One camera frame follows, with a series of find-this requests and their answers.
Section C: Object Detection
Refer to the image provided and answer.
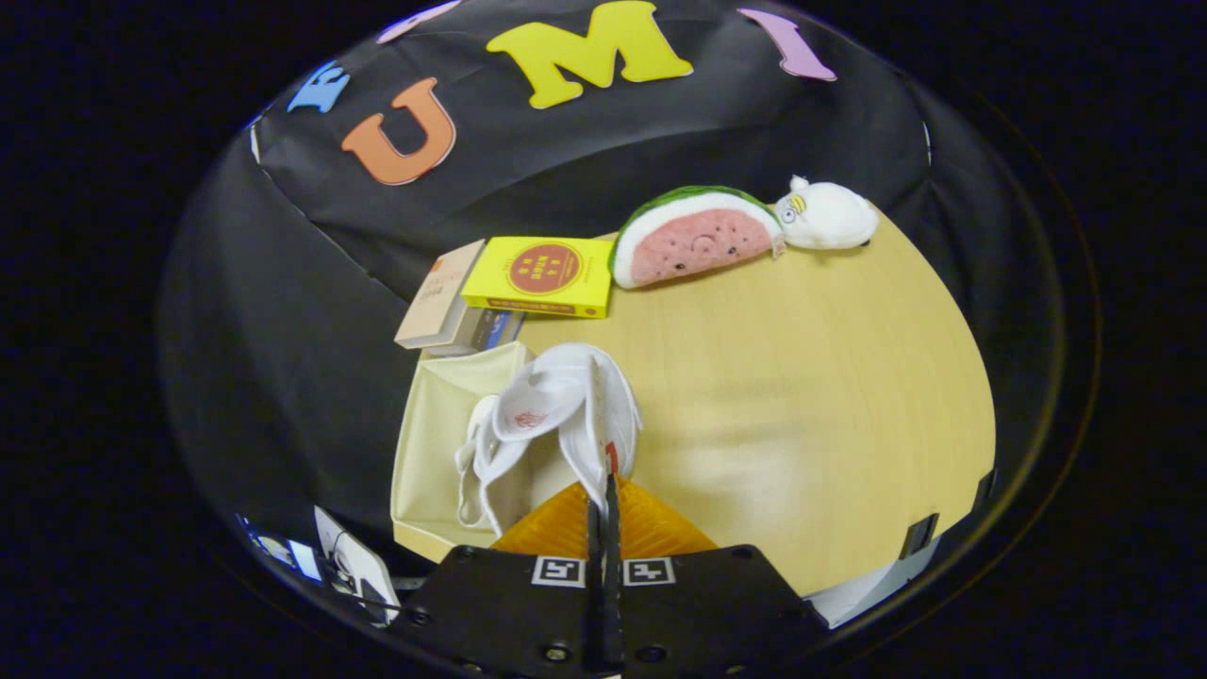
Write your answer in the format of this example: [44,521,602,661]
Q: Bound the beige fabric storage box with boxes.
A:
[390,341,538,564]

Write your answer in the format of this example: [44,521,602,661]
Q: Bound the yellow book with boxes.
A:
[460,236,616,320]

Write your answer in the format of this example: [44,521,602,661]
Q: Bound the watermelon slice plush toy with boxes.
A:
[609,186,785,290]

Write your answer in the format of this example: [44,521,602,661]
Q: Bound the blue book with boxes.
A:
[469,307,524,355]

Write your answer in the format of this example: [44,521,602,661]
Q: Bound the white canvas shoe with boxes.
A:
[455,394,529,538]
[509,342,644,515]

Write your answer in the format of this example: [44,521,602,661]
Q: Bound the white plush toy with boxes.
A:
[775,175,880,252]

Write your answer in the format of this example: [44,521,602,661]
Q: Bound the white device with black parts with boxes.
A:
[314,506,402,625]

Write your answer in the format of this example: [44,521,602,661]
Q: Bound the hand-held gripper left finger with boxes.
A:
[394,481,606,676]

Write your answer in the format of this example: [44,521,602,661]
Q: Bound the beige book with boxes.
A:
[394,240,487,355]

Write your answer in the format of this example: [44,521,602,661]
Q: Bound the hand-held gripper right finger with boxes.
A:
[605,473,831,676]

